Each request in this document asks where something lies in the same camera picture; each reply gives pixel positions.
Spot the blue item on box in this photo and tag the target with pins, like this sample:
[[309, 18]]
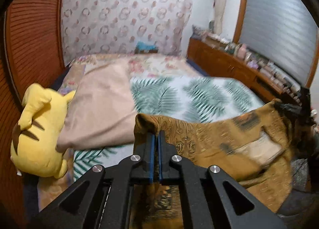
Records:
[[142, 48]]

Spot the long wooden sideboard cabinet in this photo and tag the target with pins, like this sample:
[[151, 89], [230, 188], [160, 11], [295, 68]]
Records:
[[216, 63]]

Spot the yellow Pikachu plush toy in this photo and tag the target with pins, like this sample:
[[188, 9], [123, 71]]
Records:
[[34, 137]]

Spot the grey window blind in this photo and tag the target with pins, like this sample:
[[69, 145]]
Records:
[[284, 32]]

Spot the brown louvered wooden wardrobe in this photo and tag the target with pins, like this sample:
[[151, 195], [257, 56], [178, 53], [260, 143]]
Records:
[[31, 52]]

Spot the beige pillow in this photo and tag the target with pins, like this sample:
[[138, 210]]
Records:
[[102, 112]]

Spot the golden brown patterned garment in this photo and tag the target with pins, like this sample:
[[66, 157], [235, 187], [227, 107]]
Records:
[[253, 148]]

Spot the purple small item on cabinet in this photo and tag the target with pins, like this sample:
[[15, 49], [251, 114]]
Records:
[[253, 65]]

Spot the navy blue mattress edge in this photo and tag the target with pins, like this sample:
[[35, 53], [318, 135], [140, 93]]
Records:
[[197, 67]]

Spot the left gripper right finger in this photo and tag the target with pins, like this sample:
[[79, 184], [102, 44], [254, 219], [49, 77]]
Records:
[[165, 153]]

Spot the floral patterned curtain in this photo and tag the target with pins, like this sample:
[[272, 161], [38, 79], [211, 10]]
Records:
[[117, 26]]

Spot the green palm leaf sheet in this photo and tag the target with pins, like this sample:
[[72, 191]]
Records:
[[193, 99]]

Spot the floral bed quilt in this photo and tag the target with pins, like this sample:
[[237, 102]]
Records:
[[142, 65]]

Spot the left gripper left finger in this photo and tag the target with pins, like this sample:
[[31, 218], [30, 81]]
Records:
[[143, 171]]

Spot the pink bottle on cabinet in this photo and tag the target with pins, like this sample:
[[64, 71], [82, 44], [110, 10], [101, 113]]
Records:
[[242, 51]]

